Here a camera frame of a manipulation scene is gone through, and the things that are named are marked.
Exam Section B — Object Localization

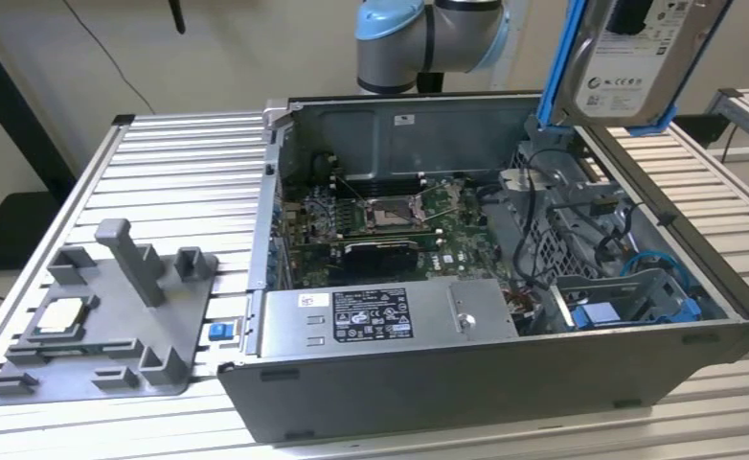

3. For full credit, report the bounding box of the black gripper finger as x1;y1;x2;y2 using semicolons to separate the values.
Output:
608;0;661;35

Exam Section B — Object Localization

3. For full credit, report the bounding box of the hard disk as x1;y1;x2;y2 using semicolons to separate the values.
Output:
537;0;734;139

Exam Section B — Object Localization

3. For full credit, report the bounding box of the grey metal disk bay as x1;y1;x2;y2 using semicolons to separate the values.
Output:
546;266;732;333

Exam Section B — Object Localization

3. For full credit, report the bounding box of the black floor box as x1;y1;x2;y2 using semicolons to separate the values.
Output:
668;113;732;150

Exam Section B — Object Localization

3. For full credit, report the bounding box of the metal socket cover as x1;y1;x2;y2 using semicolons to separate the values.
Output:
409;184;464;221

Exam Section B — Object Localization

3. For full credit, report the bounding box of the black RAM slot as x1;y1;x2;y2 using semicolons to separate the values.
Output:
328;170;432;189

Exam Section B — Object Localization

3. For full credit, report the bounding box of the green motherboard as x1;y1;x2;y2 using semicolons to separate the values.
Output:
277;174;510;293

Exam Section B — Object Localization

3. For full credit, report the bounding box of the CPU socket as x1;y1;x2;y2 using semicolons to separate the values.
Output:
360;194;426;235

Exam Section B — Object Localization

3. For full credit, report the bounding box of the black graphics card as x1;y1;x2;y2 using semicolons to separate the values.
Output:
340;241;421;285

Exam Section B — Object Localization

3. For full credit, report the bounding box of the silver power supply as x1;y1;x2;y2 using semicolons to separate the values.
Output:
256;277;520;358

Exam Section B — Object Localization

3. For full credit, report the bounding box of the grey open PC case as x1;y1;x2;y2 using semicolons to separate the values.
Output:
217;88;749;449

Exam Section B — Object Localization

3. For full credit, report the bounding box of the grey parts rack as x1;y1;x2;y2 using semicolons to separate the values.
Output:
0;218;220;408

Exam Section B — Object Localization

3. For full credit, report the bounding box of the silver CPU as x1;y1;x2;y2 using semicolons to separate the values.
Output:
31;296;88;336

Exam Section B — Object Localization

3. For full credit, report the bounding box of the black wire with connector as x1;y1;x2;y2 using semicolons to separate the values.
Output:
593;195;648;258

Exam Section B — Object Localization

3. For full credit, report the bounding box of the long black wire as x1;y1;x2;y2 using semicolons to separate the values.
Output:
513;147;581;287

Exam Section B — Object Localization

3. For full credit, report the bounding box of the blue wire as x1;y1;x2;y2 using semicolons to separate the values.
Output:
625;247;681;285

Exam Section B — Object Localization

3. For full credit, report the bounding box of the black wall antenna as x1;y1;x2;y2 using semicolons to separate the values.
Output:
167;0;188;35

